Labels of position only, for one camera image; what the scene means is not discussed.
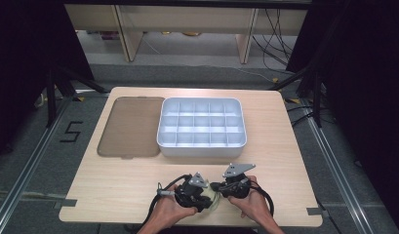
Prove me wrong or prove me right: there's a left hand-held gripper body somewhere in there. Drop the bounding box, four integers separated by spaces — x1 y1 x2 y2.
173 172 215 213

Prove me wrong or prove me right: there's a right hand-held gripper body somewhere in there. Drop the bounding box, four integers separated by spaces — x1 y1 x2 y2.
217 162 257 200

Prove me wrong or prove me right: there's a pale green ankle sock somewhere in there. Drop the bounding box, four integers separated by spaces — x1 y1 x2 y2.
198 186 223 214

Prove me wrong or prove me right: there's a white divided storage box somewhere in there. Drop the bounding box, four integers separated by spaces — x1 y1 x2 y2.
156 97 248 159

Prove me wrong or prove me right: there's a person's right hand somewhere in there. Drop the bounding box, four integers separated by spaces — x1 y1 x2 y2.
226 175 270 226

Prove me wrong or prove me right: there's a person's left hand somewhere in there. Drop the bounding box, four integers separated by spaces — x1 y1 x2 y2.
147 183 200 228

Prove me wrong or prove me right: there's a translucent brown box lid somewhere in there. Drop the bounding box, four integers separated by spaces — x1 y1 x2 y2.
97 96 166 160

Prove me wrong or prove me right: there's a black metal stand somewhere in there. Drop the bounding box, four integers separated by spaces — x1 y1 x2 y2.
45 63 109 129
267 63 324 129

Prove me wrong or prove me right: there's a dark curtain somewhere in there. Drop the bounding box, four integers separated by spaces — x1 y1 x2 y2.
0 0 96 164
286 0 399 225

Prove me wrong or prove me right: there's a beige wooden desk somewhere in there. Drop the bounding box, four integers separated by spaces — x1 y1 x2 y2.
63 3 309 64

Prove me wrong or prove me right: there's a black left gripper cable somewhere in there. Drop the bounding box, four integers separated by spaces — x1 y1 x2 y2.
143 174 192 232

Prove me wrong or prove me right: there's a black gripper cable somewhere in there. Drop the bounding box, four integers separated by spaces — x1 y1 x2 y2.
250 178 275 218
143 174 192 232

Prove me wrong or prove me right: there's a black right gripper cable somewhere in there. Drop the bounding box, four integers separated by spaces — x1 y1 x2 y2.
250 178 275 218

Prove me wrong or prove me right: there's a black floor cable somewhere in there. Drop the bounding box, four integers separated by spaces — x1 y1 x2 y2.
286 104 336 129

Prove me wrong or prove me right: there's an aluminium floor rail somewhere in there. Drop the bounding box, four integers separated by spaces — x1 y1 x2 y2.
303 99 375 234
0 97 73 234

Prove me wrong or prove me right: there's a bundle of black cables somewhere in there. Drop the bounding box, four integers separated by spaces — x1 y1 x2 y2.
251 8 299 76

